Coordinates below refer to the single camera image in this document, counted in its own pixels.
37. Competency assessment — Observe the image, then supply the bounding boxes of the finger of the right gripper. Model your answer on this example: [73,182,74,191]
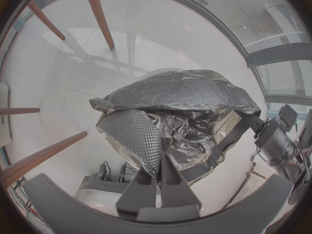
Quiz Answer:
[240,113,265,133]

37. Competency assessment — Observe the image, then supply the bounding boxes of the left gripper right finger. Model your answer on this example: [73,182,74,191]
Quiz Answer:
[160,152,202,213]

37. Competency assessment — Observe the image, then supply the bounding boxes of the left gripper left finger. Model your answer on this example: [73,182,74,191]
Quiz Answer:
[116,168,161,214]

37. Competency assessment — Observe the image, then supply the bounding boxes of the black plastic bag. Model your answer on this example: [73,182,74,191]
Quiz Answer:
[89,69,262,188]

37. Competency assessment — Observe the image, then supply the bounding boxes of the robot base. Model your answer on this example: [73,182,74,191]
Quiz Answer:
[74,160,162,210]

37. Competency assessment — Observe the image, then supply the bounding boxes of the cream chair with wooden legs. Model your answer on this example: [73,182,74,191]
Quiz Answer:
[0,0,115,191]

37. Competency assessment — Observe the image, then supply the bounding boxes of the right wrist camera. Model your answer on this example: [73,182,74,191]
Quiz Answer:
[277,104,298,132]

